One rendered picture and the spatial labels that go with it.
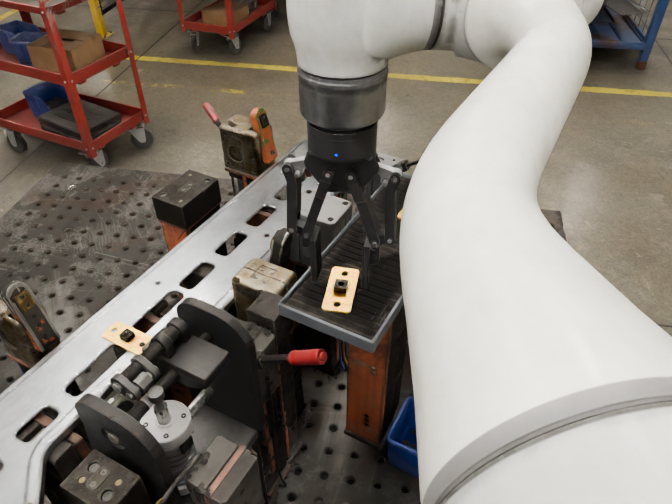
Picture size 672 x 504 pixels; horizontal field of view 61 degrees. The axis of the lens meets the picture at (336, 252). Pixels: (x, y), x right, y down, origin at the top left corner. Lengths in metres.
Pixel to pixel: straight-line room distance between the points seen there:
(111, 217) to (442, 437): 1.65
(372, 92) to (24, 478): 0.65
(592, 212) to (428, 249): 2.92
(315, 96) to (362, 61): 0.06
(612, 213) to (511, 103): 2.86
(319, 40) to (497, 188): 0.32
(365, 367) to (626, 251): 2.11
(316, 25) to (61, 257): 1.27
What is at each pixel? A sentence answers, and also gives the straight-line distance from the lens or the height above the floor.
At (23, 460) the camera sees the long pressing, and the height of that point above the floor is 1.00.
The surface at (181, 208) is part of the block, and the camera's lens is 1.18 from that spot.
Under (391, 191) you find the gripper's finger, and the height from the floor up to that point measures 1.33.
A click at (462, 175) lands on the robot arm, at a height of 1.56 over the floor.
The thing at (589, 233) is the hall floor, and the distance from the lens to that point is 2.98.
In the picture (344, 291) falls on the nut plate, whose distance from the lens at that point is 0.76.
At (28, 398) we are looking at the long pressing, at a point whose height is 1.00.
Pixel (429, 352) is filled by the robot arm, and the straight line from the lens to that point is 0.19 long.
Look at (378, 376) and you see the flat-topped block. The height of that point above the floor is 0.92.
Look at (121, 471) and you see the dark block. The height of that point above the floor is 1.12.
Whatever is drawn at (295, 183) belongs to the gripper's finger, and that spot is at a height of 1.33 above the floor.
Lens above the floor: 1.69
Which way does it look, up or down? 40 degrees down
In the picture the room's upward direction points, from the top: straight up
